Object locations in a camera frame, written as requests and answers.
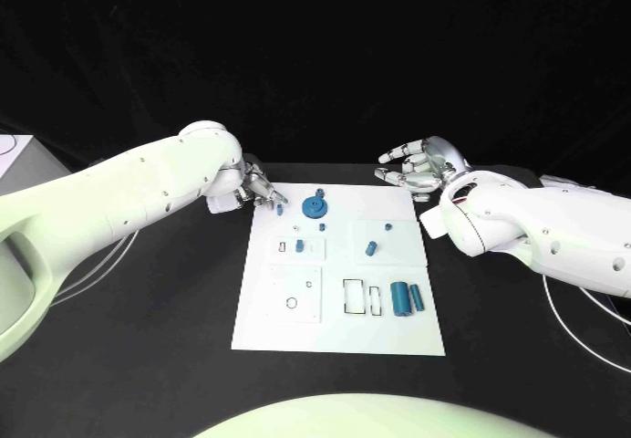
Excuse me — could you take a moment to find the white task board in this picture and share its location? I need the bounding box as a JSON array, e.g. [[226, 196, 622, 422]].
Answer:
[[230, 182, 448, 358]]

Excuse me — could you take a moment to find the thick blue cylinder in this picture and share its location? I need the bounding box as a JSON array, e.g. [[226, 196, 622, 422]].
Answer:
[[389, 280, 413, 318]]

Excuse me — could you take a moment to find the blue gear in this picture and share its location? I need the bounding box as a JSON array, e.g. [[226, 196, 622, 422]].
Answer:
[[301, 195, 331, 220]]

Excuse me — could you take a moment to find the white side desk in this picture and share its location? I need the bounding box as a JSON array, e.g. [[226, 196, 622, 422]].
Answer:
[[0, 134, 73, 198]]

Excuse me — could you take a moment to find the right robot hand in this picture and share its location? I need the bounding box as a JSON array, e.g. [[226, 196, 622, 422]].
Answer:
[[371, 135, 475, 203]]

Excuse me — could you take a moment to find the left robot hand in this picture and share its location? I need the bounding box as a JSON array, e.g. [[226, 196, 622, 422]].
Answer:
[[230, 160, 291, 211]]

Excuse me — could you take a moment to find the white cable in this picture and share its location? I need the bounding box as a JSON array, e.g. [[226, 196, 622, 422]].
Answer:
[[577, 287, 631, 326], [540, 272, 631, 375], [56, 230, 135, 296], [49, 231, 142, 308]]

